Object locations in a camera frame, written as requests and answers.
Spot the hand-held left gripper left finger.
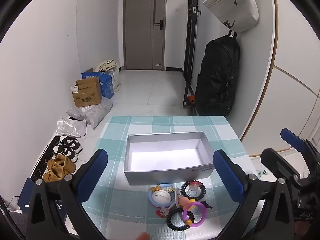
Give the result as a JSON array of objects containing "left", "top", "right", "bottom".
[{"left": 26, "top": 149, "right": 108, "bottom": 240}]

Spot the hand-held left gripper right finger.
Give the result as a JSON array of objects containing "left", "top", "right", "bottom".
[{"left": 213, "top": 149, "right": 295, "bottom": 240}]

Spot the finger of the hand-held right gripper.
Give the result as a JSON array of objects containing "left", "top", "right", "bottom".
[
  {"left": 261, "top": 149, "right": 300, "bottom": 188},
  {"left": 280, "top": 128, "right": 320, "bottom": 165}
]

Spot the red clear gem ring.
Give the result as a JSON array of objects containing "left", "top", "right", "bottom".
[{"left": 189, "top": 182, "right": 200, "bottom": 197}]

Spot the purple bracelet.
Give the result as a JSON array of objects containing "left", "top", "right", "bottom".
[{"left": 182, "top": 202, "right": 207, "bottom": 228}]

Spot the black spiral hair tie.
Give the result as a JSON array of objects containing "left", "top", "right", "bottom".
[
  {"left": 180, "top": 180, "right": 206, "bottom": 201},
  {"left": 166, "top": 207, "right": 194, "bottom": 232}
]

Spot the silver cardboard box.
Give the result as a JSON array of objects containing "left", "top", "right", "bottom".
[{"left": 124, "top": 131, "right": 216, "bottom": 186}]

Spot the red clear hair clip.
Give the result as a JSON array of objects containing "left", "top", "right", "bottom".
[{"left": 156, "top": 206, "right": 172, "bottom": 217}]

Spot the teal plaid tablecloth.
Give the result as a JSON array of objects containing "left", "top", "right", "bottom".
[{"left": 80, "top": 116, "right": 259, "bottom": 240}]

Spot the dark blue shoe box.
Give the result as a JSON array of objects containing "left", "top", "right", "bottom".
[
  {"left": 19, "top": 178, "right": 34, "bottom": 214},
  {"left": 54, "top": 200, "right": 67, "bottom": 229}
]

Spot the silver parcel bag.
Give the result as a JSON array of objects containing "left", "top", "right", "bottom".
[{"left": 55, "top": 119, "right": 87, "bottom": 138}]

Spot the white wardrobe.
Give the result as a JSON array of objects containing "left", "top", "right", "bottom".
[{"left": 239, "top": 0, "right": 320, "bottom": 155}]

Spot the grey parcel bag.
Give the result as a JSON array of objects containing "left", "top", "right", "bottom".
[{"left": 67, "top": 97, "right": 113, "bottom": 130}]

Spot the brown cardboard box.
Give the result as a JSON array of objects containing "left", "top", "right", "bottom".
[{"left": 71, "top": 77, "right": 102, "bottom": 108}]

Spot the blue cardboard box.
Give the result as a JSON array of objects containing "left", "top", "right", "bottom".
[{"left": 81, "top": 67, "right": 115, "bottom": 99}]

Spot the black backpack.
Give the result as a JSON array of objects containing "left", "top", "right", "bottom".
[{"left": 194, "top": 31, "right": 241, "bottom": 117}]

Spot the white plastic bag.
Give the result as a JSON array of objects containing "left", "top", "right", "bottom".
[{"left": 110, "top": 66, "right": 122, "bottom": 92}]

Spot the beige cloth pile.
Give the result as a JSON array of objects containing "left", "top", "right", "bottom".
[{"left": 95, "top": 59, "right": 118, "bottom": 72}]

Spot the black metal rack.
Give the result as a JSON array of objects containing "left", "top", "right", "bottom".
[{"left": 183, "top": 0, "right": 202, "bottom": 108}]

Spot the white canvas bag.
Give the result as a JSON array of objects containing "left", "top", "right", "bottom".
[{"left": 202, "top": 0, "right": 259, "bottom": 33}]

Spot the grey door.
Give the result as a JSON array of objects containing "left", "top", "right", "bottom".
[{"left": 123, "top": 0, "right": 167, "bottom": 71}]

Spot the blue ring bracelet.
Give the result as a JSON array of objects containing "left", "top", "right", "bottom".
[{"left": 147, "top": 184, "right": 177, "bottom": 208}]

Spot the orange bead hair tie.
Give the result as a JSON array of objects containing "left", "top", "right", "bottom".
[{"left": 150, "top": 185, "right": 174, "bottom": 192}]

